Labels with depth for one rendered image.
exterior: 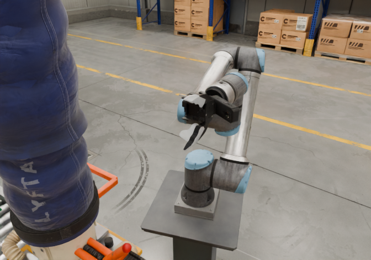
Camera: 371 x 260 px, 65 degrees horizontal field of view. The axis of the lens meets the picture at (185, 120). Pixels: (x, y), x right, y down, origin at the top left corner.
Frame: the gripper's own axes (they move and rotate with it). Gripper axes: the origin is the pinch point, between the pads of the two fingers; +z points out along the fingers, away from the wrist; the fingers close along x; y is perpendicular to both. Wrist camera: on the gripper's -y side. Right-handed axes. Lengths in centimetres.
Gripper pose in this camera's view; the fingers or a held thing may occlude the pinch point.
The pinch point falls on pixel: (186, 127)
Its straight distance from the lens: 75.4
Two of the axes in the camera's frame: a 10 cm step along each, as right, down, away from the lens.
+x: 0.0, -8.8, -4.8
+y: -8.4, -2.6, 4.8
